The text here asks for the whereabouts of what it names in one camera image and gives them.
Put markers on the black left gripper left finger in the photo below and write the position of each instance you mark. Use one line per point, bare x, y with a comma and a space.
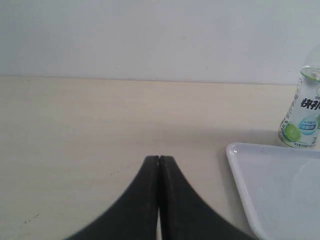
134, 215

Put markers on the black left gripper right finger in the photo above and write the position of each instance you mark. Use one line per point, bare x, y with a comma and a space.
183, 213

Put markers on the clear plastic drink bottle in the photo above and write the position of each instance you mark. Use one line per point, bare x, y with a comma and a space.
301, 124

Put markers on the white plastic tray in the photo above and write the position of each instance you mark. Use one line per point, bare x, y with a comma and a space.
279, 188

